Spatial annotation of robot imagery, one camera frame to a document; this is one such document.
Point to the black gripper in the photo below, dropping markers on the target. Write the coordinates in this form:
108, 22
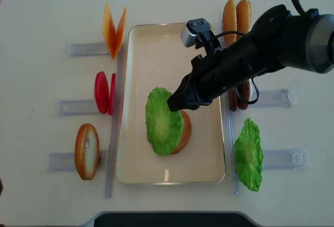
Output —
210, 77

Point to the green lettuce leaf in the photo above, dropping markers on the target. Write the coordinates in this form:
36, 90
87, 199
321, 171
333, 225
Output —
249, 156
164, 127

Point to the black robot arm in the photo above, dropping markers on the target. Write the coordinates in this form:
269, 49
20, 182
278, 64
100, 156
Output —
277, 40

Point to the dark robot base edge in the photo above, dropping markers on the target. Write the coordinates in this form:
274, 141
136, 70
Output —
172, 219

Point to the round bread slice on tray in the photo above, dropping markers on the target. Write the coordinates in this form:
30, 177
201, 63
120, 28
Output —
185, 136

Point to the front brown meat patty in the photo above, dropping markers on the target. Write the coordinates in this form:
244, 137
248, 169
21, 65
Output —
232, 100

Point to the brown meat patty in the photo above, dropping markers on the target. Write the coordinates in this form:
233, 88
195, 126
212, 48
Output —
244, 90
232, 100

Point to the rear brown meat patty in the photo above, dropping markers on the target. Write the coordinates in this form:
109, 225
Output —
244, 90

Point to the inner red tomato slice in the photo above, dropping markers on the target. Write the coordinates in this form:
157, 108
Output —
112, 92

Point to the red tomato slice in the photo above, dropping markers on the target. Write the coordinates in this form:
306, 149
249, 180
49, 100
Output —
101, 92
112, 92

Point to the front upright bread slice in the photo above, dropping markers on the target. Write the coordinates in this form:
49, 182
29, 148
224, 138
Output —
229, 22

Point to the upright bread slice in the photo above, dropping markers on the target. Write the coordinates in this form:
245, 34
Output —
229, 22
243, 16

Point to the outer red tomato slice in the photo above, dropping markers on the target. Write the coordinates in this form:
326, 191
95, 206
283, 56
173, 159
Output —
101, 92

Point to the right cheese slice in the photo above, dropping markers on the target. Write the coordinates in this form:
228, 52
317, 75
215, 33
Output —
119, 38

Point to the cheese slice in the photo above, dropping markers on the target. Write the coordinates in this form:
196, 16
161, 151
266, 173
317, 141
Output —
108, 30
119, 38

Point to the left cheese slice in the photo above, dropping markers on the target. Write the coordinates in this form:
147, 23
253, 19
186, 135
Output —
108, 30

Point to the rear upright bread slice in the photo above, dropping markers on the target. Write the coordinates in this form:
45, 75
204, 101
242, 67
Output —
243, 16

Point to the bread slice left rack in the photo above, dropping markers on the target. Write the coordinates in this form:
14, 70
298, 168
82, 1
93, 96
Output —
87, 151

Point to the cream rectangular serving tray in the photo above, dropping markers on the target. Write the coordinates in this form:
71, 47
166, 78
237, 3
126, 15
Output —
156, 57

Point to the right clear acrylic rack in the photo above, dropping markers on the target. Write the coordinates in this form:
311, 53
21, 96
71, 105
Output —
296, 158

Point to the clear acrylic rack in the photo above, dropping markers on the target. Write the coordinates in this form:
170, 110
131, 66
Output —
66, 161
296, 158

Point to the left clear acrylic rack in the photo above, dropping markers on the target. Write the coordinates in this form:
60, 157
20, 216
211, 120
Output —
66, 161

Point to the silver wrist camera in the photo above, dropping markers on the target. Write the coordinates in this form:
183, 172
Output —
196, 32

